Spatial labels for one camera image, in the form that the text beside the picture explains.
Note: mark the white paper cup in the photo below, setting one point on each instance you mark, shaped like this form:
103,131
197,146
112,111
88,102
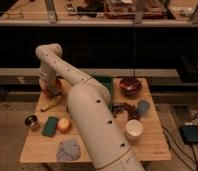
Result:
133,129

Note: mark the grey eraser block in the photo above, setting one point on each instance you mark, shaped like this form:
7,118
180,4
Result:
53,91

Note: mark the red yellow apple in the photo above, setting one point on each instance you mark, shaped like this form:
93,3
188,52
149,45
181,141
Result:
64,125

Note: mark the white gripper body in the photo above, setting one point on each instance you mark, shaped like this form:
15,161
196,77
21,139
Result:
47,79

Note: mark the blue grey cloth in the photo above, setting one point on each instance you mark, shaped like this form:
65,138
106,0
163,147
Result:
68,150

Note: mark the yellow banana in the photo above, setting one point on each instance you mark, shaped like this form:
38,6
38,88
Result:
52,103

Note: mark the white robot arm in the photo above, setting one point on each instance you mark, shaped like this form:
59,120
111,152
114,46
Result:
88,102

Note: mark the green plastic tray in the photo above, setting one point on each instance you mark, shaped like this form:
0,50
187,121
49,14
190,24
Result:
107,82

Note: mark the black foot pedal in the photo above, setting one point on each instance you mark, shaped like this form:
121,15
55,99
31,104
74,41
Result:
189,133

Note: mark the green sponge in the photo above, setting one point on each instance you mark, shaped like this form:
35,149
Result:
50,126

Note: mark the small metal cup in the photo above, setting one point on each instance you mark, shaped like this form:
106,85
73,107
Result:
32,122

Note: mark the dark red bowl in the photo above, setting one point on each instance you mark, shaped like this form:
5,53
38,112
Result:
130,86

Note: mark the blue grey cup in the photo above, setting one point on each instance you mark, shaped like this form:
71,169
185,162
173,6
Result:
142,107

